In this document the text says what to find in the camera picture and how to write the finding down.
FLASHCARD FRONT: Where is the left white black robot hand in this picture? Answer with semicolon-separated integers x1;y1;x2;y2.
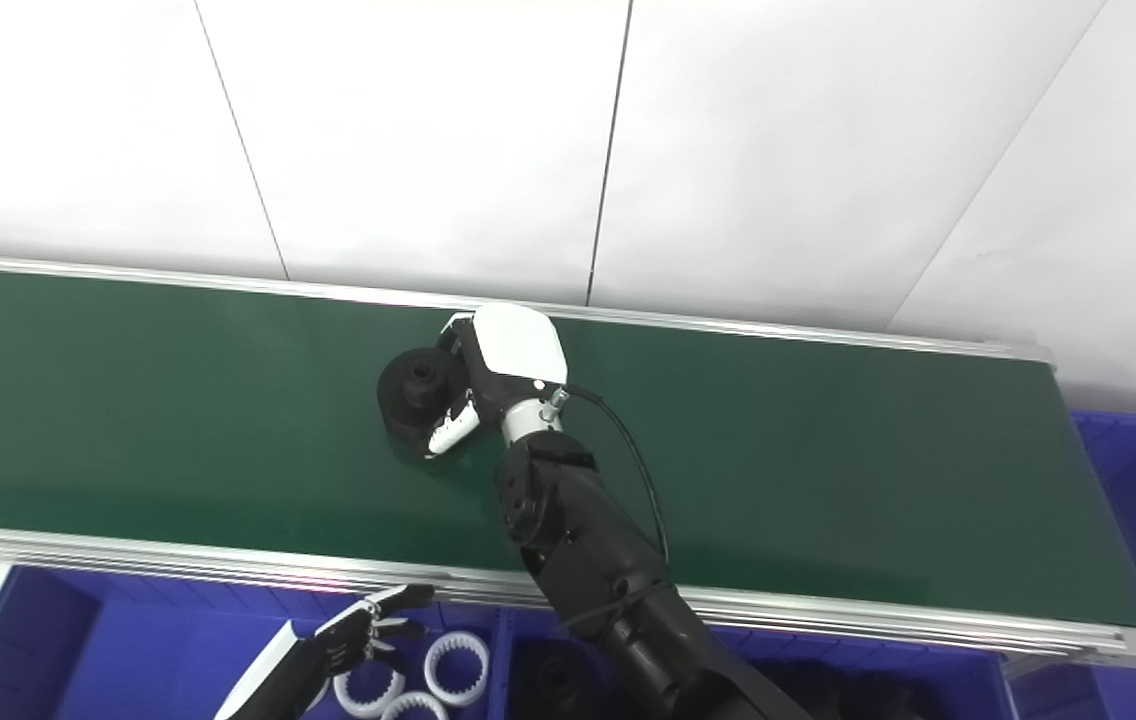
213;584;436;720

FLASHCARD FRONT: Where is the black round coupling part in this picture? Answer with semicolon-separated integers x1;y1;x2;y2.
376;340;474;459
513;640;601;720

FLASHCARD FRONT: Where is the blue bin with white rings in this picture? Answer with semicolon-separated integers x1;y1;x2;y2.
0;565;511;720

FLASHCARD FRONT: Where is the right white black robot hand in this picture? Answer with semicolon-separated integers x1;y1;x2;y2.
425;302;570;459

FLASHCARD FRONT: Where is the blue bin with black parts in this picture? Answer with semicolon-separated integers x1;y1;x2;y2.
493;605;1019;720

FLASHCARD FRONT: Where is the green conveyor belt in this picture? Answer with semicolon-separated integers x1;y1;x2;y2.
0;266;1136;631

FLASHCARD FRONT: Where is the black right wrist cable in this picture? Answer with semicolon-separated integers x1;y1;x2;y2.
558;383;671;563

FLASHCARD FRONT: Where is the white toothed plastic ring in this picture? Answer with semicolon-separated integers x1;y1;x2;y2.
424;632;490;707
380;692;451;720
333;662;407;719

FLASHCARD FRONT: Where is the aluminum conveyor side rail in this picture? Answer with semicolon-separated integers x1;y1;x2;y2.
0;253;1057;369
0;522;1136;671

